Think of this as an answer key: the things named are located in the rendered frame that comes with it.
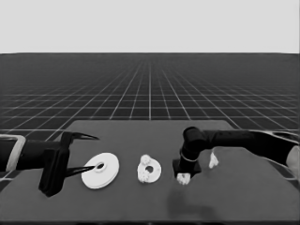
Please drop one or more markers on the small white T-shaped piece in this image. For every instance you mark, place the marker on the small white T-shaped piece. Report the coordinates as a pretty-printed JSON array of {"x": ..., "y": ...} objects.
[{"x": 213, "y": 162}]

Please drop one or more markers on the large thick white disc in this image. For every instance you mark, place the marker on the large thick white disc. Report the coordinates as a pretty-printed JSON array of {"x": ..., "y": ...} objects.
[{"x": 106, "y": 178}]

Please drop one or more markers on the small white toothed gear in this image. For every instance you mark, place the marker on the small white toothed gear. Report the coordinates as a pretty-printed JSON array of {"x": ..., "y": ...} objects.
[
  {"x": 146, "y": 179},
  {"x": 186, "y": 180},
  {"x": 148, "y": 162}
]

